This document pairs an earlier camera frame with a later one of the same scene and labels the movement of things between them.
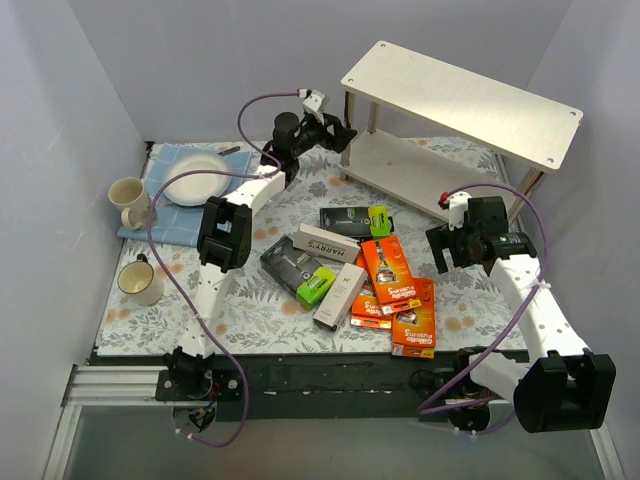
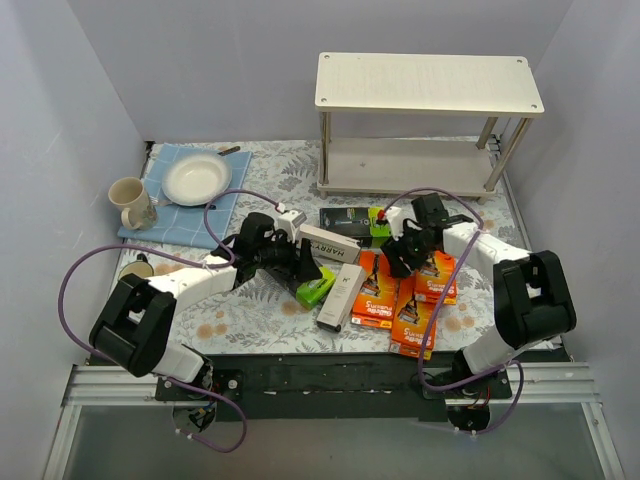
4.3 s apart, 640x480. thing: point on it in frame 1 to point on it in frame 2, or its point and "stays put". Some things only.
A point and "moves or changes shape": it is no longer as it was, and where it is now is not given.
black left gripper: (329, 132) to (298, 255)
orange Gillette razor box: (414, 331) stays put
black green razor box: (357, 223) stays put
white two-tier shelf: (424, 128) moves or changes shape
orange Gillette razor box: (366, 310) stays put
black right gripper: (451, 242) to (400, 251)
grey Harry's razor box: (326, 243) stays put
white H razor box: (341, 294) stays put
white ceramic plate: (193, 188) stays put
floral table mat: (304, 259) stays put
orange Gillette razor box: (391, 276) to (433, 279)
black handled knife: (229, 150) stays put
